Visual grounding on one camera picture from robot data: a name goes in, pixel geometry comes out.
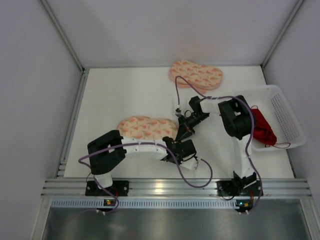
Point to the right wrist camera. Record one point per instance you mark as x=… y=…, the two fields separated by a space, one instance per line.
x=178 y=111

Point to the pink mesh laundry bag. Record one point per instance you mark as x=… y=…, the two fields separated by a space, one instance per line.
x=147 y=128

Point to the red bra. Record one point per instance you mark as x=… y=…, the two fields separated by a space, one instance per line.
x=262 y=127

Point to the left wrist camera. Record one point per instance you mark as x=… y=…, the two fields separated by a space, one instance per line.
x=191 y=164

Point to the stacked pink laundry bags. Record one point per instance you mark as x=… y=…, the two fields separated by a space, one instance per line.
x=203 y=77

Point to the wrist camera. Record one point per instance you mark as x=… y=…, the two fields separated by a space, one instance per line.
x=191 y=164
x=178 y=111

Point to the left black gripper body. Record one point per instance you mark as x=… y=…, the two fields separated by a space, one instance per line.
x=182 y=149

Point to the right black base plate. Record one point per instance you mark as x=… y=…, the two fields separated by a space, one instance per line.
x=229 y=188

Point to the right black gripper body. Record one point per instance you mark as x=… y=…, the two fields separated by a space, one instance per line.
x=188 y=124

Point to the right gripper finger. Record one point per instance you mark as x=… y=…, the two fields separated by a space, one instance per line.
x=182 y=123
x=184 y=133

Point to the perforated cable duct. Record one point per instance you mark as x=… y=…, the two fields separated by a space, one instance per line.
x=135 y=203

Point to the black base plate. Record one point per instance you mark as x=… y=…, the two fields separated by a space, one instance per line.
x=119 y=188
x=229 y=188

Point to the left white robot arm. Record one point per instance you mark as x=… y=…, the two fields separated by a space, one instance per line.
x=108 y=150

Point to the aluminium mounting rail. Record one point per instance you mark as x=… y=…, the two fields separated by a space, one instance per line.
x=273 y=188

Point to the white plastic basket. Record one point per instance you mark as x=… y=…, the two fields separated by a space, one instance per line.
x=276 y=110

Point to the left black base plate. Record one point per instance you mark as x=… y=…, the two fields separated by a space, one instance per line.
x=119 y=188

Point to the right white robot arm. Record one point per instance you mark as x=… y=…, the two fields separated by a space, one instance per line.
x=244 y=173

